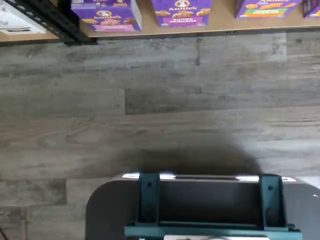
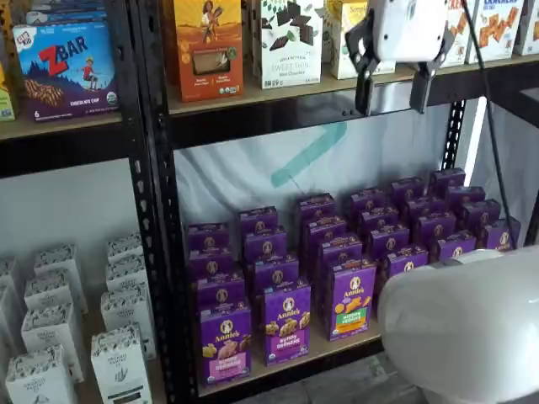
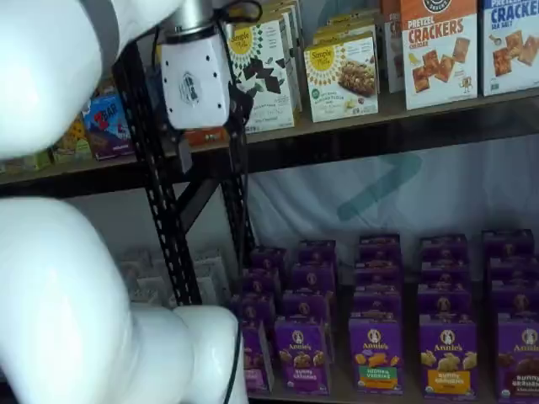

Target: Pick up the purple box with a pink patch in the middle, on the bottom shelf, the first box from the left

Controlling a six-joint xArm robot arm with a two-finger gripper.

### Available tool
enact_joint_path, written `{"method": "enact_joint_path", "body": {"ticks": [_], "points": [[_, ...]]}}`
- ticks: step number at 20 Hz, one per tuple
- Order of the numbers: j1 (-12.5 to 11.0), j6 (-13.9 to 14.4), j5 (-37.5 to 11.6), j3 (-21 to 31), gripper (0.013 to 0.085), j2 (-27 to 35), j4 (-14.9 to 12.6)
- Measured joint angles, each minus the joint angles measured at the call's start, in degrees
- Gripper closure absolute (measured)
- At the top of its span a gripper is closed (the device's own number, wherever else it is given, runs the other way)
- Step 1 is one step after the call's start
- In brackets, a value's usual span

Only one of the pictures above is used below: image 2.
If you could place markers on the purple Annie's box pink patch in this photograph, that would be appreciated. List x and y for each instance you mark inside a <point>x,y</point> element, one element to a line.
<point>219,292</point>
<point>208,237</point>
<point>225,345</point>
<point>210,263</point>

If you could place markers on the pretzel crackers cheddar box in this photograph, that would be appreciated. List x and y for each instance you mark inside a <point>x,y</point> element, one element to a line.
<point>461,42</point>

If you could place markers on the orange box woman print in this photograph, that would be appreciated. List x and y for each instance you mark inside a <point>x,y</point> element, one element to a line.
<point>208,50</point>

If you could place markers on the dark metal upper shelf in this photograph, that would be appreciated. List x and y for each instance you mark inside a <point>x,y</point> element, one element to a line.
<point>210,105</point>

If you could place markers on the purple Z Bar box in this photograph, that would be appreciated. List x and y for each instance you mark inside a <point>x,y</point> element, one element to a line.
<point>67,84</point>

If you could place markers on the purple Annie's chocolate grahams box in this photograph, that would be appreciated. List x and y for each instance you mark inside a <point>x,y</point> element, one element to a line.
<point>407,188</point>
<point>423,206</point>
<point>455,248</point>
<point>434,227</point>

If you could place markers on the purple Annie's hidden veggies box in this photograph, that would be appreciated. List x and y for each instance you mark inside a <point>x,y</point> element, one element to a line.
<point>339,250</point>
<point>353,303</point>
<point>326,230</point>
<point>316,207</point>

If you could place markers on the Simple Mills bar box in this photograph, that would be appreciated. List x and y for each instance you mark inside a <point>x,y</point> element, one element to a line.
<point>341,42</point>

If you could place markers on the Simple Mills sweet thins box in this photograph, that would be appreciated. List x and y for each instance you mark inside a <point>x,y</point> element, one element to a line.
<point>290,54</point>

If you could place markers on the purple Annie's bunny grahams box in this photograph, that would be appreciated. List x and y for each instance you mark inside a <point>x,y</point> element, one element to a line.
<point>257,219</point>
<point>286,324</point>
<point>265,244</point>
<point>275,273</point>

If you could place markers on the white cracker box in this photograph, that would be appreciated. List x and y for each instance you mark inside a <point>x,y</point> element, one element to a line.
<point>528,29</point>

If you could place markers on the white organic pantry box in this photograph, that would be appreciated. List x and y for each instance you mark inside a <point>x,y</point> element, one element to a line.
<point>54,258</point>
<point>126,309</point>
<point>124,248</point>
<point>46,290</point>
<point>126,275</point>
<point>48,328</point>
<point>120,370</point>
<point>6,269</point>
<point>38,379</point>

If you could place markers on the black metal shelf rack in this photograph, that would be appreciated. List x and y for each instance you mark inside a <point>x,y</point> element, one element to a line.
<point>252,126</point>
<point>63,151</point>

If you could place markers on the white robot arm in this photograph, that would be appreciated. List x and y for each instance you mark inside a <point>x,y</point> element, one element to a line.
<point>463,328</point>

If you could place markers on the pretzel crackers sea salt box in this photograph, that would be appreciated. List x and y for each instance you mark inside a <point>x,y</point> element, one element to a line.
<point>499,29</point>

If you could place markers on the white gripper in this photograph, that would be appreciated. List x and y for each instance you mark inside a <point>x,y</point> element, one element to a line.
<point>408,29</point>

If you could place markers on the yellow green snack box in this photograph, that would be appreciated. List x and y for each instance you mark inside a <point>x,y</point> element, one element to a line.
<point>5,105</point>

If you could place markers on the blue snack box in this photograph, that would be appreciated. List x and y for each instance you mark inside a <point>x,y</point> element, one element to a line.
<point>63,14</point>

